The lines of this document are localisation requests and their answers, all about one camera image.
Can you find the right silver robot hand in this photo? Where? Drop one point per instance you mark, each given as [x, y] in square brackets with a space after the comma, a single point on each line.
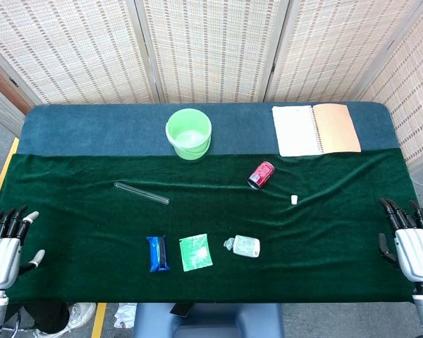
[417, 251]

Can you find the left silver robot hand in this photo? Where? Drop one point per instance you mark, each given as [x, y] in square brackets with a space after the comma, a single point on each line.
[1, 257]

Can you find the clear glass tube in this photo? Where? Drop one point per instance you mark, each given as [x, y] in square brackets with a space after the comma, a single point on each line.
[141, 193]

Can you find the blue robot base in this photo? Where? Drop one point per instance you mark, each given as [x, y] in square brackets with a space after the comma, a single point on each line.
[211, 322]

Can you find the black trouser leg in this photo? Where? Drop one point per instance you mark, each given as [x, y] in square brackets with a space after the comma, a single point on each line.
[46, 317]

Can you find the dark green velvet cloth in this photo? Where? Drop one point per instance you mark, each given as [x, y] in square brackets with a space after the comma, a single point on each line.
[91, 229]

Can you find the crumpled white paper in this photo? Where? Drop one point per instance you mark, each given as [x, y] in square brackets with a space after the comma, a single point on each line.
[125, 315]

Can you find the grey woven screen panel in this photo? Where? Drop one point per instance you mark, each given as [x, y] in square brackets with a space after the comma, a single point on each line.
[1, 109]

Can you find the blue table cover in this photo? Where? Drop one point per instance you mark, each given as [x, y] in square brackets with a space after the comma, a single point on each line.
[91, 130]

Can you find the blue snack packet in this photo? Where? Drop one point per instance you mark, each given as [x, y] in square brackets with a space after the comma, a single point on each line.
[158, 253]

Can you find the woven folding screen panel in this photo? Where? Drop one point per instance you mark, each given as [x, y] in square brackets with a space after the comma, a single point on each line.
[331, 49]
[211, 49]
[416, 88]
[74, 53]

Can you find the open spiral notebook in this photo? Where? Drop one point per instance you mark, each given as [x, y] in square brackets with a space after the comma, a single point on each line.
[303, 130]

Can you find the white tissue pack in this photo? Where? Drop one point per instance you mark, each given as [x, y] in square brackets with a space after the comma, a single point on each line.
[246, 246]

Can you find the brown wooden door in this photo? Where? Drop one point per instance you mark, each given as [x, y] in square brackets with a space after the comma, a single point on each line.
[3, 84]

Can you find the red soda can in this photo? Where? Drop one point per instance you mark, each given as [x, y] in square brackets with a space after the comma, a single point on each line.
[262, 174]

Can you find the flat black device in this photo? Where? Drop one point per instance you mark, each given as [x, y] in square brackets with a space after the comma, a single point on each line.
[181, 310]

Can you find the green sachet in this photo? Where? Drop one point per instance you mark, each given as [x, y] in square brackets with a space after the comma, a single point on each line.
[195, 253]

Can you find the light green plastic bucket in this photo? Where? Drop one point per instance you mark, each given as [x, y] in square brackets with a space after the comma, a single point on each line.
[188, 137]

